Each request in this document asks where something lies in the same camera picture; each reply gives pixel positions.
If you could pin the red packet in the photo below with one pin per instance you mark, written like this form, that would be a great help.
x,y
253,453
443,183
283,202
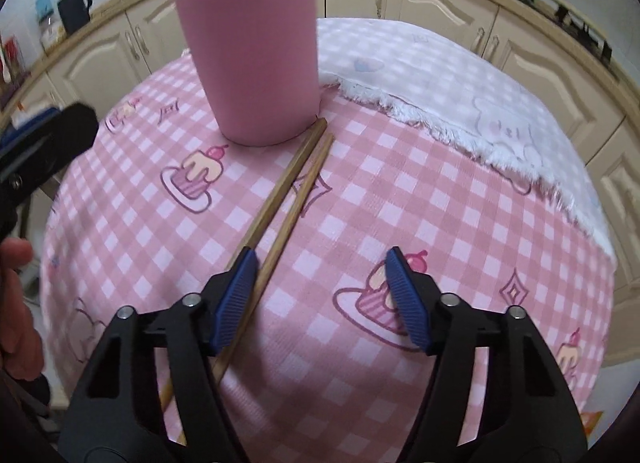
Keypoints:
x,y
12,60

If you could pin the white fringed cloth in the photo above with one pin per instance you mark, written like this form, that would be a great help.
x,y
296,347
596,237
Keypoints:
x,y
450,73

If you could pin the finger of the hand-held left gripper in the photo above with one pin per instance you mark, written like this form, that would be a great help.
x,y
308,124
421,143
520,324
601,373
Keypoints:
x,y
55,138

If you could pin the black mug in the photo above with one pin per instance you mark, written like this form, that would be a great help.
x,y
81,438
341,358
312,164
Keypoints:
x,y
75,8

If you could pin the pink checked tablecloth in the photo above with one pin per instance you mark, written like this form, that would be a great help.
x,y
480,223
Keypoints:
x,y
350,223

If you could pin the pink cup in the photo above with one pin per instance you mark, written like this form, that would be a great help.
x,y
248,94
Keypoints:
x,y
250,53

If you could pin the brown bamboo chopstick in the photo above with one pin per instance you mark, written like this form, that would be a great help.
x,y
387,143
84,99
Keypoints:
x,y
295,168
305,183

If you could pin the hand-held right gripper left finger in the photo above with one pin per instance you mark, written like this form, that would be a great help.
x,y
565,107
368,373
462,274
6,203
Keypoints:
x,y
235,303

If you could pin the glass jar blue lid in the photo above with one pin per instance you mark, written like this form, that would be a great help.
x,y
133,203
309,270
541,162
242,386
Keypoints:
x,y
50,28

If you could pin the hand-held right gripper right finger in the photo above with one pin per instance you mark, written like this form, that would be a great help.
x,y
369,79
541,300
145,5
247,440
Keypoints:
x,y
407,303

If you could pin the person's left hand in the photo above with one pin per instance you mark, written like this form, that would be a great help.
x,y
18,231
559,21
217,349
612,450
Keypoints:
x,y
17,323

